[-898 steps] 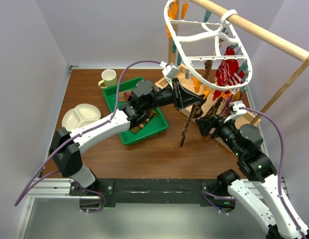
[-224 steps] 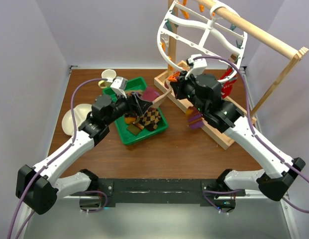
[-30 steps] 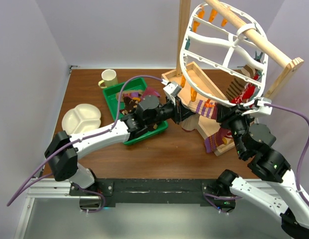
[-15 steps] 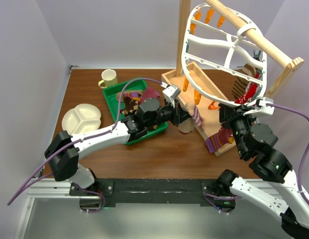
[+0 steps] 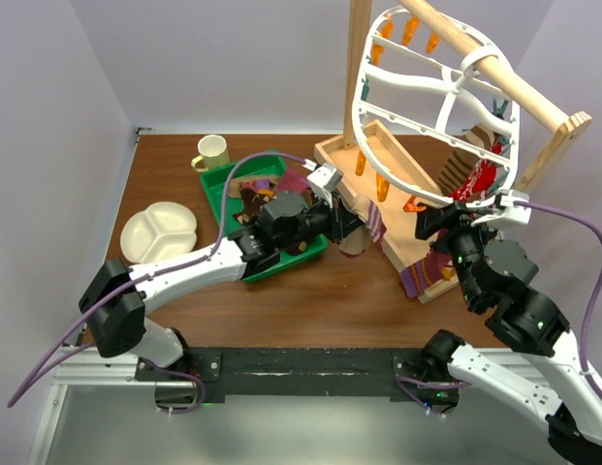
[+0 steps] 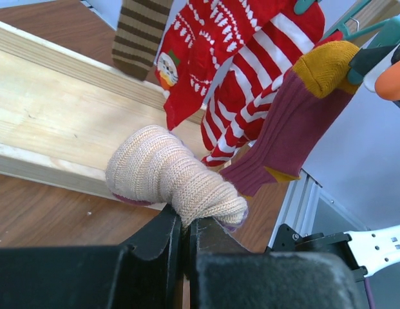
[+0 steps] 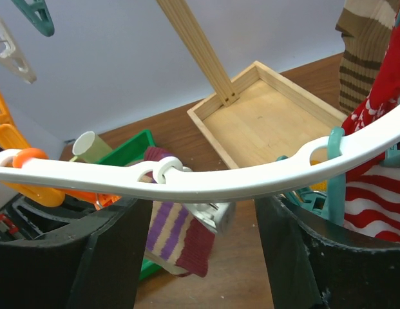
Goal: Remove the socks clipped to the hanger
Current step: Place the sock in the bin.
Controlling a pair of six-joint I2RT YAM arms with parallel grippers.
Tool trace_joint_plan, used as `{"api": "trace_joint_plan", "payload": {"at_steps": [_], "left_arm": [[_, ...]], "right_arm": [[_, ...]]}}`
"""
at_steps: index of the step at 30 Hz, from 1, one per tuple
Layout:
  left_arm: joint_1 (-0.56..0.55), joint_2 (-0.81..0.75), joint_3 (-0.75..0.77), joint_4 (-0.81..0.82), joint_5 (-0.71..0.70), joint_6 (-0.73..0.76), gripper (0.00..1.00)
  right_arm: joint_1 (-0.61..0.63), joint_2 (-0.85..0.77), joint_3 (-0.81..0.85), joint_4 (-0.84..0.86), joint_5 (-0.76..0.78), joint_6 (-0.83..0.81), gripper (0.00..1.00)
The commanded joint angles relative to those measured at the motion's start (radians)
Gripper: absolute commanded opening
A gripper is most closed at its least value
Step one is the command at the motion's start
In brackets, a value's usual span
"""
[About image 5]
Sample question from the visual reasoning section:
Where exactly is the cream maroon purple sock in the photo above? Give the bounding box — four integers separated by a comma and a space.
339, 195, 387, 258

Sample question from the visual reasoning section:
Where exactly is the aluminium frame rail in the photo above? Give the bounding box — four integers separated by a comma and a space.
26, 348, 192, 464

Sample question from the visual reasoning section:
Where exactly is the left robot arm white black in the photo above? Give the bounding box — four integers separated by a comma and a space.
79, 193, 364, 380

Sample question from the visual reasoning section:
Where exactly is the wooden hanger stand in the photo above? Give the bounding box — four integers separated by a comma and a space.
313, 0, 593, 305

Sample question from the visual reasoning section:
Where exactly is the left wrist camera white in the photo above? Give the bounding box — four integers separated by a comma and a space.
306, 164, 343, 193

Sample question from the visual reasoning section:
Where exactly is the cream divided plate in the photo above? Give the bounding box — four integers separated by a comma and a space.
119, 201, 198, 264

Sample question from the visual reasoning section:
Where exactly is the green plastic tray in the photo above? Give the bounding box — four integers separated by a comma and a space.
199, 148, 330, 284

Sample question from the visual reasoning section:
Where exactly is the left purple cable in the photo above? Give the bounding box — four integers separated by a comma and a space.
7, 150, 321, 408

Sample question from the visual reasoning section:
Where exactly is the orange plastic clothes peg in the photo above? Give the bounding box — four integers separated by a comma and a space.
402, 196, 427, 213

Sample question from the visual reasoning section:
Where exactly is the cream yellow mug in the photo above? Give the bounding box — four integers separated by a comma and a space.
191, 135, 231, 172

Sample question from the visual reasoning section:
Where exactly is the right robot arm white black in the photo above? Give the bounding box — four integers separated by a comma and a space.
415, 202, 602, 464

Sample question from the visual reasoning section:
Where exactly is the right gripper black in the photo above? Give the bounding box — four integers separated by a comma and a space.
412, 199, 503, 305

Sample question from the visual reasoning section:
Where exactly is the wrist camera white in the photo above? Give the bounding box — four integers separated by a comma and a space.
306, 164, 343, 193
471, 190, 531, 231

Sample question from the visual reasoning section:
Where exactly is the brown striped sock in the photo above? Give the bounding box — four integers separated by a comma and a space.
437, 123, 503, 199

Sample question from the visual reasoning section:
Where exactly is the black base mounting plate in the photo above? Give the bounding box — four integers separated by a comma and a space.
135, 346, 460, 413

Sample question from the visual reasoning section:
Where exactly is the white round clip hanger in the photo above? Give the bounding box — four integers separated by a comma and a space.
351, 6, 521, 209

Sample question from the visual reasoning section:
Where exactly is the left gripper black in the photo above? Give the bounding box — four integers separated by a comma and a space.
276, 188, 366, 251

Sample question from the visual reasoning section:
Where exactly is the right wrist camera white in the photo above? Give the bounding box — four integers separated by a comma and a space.
471, 190, 531, 231

